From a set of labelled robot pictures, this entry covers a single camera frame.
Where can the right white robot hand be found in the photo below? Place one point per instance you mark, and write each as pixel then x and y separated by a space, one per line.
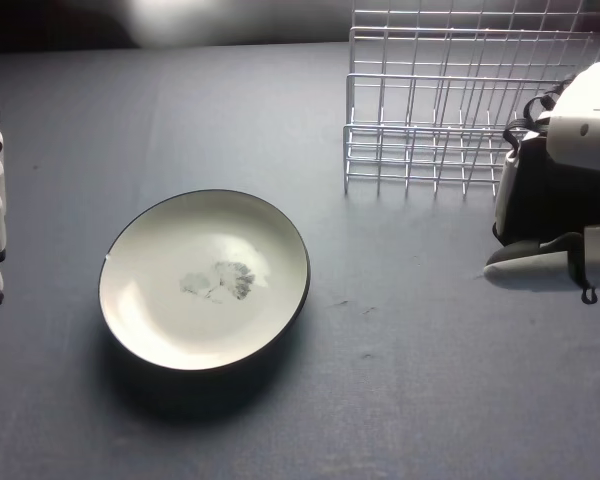
pixel 580 130

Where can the grey tablecloth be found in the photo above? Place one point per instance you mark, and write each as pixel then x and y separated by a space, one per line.
pixel 430 350

